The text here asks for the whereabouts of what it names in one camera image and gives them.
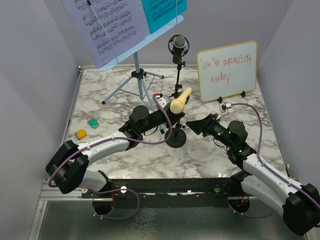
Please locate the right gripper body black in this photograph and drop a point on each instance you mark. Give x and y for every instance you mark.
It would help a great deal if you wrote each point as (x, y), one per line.
(215, 129)

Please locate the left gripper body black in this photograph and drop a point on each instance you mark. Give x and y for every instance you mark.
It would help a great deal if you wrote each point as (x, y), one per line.
(157, 119)

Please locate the black round-base mic stand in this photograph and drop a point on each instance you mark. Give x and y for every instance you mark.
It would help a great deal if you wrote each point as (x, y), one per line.
(178, 137)

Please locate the cream toy microphone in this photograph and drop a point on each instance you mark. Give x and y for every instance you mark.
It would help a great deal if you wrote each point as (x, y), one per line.
(177, 105)

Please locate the black studio microphone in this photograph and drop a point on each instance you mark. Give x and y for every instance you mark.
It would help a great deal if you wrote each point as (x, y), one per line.
(178, 46)

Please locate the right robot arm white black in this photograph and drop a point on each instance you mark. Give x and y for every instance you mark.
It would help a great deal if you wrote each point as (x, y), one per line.
(297, 203)

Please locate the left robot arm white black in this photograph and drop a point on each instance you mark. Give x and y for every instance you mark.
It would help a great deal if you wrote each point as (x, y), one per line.
(68, 168)

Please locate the light blue music stand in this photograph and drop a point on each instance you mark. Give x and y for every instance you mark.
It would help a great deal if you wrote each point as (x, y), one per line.
(139, 73)

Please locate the green eraser block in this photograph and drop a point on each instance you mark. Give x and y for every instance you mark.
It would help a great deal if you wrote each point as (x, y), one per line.
(93, 123)

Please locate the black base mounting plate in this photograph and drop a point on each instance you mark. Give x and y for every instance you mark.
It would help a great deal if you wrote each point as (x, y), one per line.
(183, 192)

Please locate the yellow eraser block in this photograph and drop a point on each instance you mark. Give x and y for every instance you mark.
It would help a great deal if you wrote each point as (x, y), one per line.
(80, 134)

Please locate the lilac sheet music page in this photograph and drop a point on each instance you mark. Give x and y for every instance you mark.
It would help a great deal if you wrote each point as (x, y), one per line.
(107, 27)

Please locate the cyan sheet music page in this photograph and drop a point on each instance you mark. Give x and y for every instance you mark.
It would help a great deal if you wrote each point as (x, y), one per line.
(160, 12)

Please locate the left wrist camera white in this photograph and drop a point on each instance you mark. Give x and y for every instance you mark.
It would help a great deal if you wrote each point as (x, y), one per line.
(162, 101)

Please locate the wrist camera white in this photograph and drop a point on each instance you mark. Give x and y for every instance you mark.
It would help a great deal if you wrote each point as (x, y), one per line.
(224, 107)
(162, 101)

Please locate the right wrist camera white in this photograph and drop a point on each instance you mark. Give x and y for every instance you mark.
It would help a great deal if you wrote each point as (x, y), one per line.
(224, 107)

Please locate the whiteboard with yellow frame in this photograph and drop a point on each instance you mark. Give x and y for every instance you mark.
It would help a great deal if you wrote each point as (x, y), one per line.
(227, 71)

